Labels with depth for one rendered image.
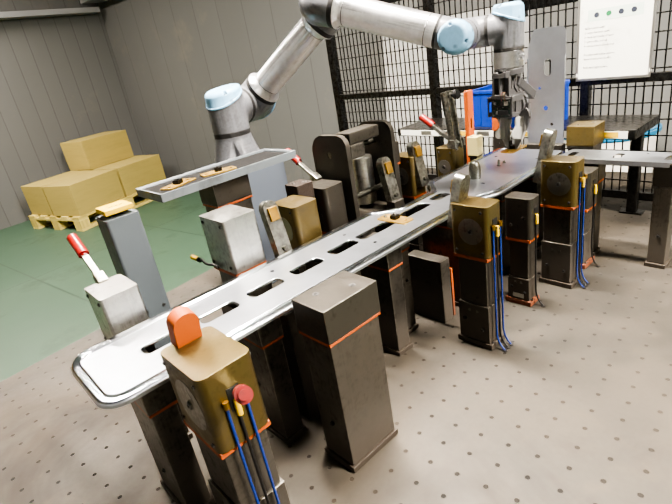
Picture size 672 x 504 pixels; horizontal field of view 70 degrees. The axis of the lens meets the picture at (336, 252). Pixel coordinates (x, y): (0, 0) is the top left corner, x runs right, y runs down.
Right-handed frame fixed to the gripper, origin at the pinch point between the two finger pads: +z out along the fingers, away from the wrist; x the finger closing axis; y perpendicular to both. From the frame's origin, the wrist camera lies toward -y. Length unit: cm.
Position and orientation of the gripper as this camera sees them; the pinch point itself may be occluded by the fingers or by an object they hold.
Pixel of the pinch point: (513, 143)
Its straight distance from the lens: 144.8
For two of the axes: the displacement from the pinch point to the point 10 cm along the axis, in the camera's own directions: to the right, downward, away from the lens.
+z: 1.5, 9.1, 3.9
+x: 6.8, 1.9, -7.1
